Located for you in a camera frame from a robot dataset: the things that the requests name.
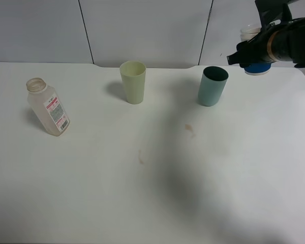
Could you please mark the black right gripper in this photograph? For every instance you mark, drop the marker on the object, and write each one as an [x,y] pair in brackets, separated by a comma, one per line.
[269,46]

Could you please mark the translucent plastic drink bottle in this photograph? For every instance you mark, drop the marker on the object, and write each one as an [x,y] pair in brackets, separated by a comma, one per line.
[47,106]

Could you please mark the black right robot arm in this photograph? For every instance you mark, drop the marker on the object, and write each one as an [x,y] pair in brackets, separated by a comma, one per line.
[298,41]

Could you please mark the teal plastic cup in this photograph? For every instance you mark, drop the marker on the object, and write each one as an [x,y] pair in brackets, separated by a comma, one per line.
[212,85]

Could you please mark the pale green plastic cup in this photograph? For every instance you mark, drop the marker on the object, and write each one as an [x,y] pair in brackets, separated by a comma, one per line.
[133,78]

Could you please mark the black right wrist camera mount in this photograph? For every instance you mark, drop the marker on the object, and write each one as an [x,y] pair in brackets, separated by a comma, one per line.
[272,10]

